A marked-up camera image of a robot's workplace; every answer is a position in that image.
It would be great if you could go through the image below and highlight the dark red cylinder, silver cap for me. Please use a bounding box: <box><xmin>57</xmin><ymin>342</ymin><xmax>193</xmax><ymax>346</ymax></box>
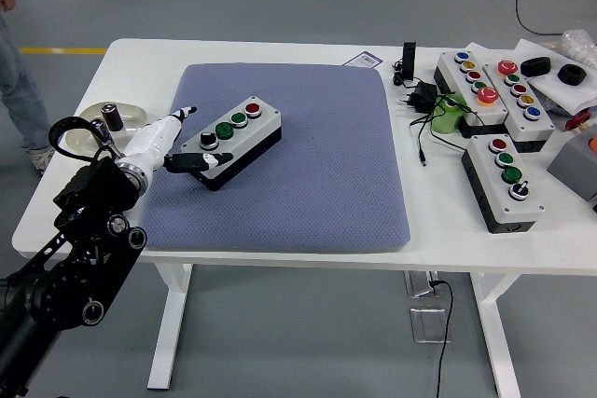
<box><xmin>101</xmin><ymin>102</ymin><xmax>125</xmax><ymax>132</ymax></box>

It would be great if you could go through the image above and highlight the beige shallow tray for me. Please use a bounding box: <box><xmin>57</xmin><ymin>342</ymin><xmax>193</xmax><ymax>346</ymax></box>
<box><xmin>62</xmin><ymin>101</ymin><xmax>150</xmax><ymax>156</ymax></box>

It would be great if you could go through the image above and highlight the green cup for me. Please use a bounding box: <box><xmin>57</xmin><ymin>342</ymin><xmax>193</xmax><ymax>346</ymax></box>
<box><xmin>429</xmin><ymin>93</ymin><xmax>469</xmax><ymax>135</ymax></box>

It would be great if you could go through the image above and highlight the clear plastic bag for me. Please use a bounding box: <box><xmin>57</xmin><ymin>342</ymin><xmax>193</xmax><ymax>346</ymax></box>
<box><xmin>543</xmin><ymin>29</ymin><xmax>597</xmax><ymax>73</ymax></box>

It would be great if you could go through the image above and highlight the blue-grey textured mat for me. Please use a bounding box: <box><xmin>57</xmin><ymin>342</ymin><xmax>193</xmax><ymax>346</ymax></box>
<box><xmin>138</xmin><ymin>62</ymin><xmax>411</xmax><ymax>254</ymax></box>

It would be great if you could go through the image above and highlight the black adapter cord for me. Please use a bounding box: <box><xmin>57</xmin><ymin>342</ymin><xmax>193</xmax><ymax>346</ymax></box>
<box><xmin>409</xmin><ymin>93</ymin><xmax>470</xmax><ymax>169</ymax></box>

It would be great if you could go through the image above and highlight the black cylinder, silver cap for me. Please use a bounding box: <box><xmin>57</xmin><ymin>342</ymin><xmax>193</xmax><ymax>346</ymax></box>
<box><xmin>90</xmin><ymin>118</ymin><xmax>113</xmax><ymax>144</ymax></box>

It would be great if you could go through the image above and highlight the metal floor socket plate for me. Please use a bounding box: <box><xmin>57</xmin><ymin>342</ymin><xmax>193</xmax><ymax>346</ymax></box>
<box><xmin>404</xmin><ymin>270</ymin><xmax>444</xmax><ymax>299</ymax></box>
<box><xmin>409</xmin><ymin>307</ymin><xmax>451</xmax><ymax>345</ymax></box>

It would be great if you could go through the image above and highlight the five-button box, red mushroom button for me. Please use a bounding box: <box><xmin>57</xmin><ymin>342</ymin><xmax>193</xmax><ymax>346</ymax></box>
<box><xmin>482</xmin><ymin>60</ymin><xmax>557</xmax><ymax>153</ymax></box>

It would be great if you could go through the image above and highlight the red emergency stop part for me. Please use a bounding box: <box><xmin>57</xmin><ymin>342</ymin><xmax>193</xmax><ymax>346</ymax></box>
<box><xmin>565</xmin><ymin>111</ymin><xmax>591</xmax><ymax>132</ymax></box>

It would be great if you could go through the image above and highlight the purple-edged label card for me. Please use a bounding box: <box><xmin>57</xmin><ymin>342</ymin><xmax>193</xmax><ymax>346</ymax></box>
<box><xmin>345</xmin><ymin>50</ymin><xmax>382</xmax><ymax>68</ymax></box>

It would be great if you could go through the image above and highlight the grey box with orange button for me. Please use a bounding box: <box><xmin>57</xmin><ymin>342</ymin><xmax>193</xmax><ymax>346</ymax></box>
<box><xmin>546</xmin><ymin>123</ymin><xmax>597</xmax><ymax>203</ymax></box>

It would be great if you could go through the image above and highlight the black power cable under table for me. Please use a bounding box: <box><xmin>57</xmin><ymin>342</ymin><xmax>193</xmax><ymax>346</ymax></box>
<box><xmin>428</xmin><ymin>280</ymin><xmax>454</xmax><ymax>398</ymax></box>

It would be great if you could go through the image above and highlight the five-button box, lit red button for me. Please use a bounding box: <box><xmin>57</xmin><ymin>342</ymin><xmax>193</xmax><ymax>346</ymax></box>
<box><xmin>433</xmin><ymin>49</ymin><xmax>510</xmax><ymax>139</ymax></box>

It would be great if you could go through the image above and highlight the black power adapter plug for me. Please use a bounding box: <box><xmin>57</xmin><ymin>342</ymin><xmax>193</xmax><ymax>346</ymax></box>
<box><xmin>397</xmin><ymin>81</ymin><xmax>439</xmax><ymax>115</ymax></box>

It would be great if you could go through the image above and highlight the grey four-control button box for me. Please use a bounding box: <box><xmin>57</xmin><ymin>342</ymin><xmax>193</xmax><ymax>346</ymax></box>
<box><xmin>461</xmin><ymin>134</ymin><xmax>546</xmax><ymax>235</ymax></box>
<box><xmin>180</xmin><ymin>97</ymin><xmax>284</xmax><ymax>192</ymax></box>

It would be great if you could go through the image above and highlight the white and black robot left hand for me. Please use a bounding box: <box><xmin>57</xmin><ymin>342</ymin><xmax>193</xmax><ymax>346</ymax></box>
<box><xmin>121</xmin><ymin>105</ymin><xmax>234</xmax><ymax>176</ymax></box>

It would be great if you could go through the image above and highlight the black foam ring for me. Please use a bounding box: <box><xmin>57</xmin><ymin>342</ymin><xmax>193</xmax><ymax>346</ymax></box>
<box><xmin>520</xmin><ymin>57</ymin><xmax>551</xmax><ymax>77</ymax></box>
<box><xmin>558</xmin><ymin>63</ymin><xmax>587</xmax><ymax>87</ymax></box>

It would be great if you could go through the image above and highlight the white table leg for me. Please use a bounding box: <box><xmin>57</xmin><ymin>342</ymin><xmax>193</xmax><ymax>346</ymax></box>
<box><xmin>146</xmin><ymin>263</ymin><xmax>193</xmax><ymax>391</ymax></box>
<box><xmin>469</xmin><ymin>272</ymin><xmax>522</xmax><ymax>398</ymax></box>

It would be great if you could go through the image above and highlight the black upright charger stand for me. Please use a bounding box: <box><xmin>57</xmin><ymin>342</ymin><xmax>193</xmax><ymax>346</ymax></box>
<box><xmin>401</xmin><ymin>41</ymin><xmax>417</xmax><ymax>82</ymax></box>

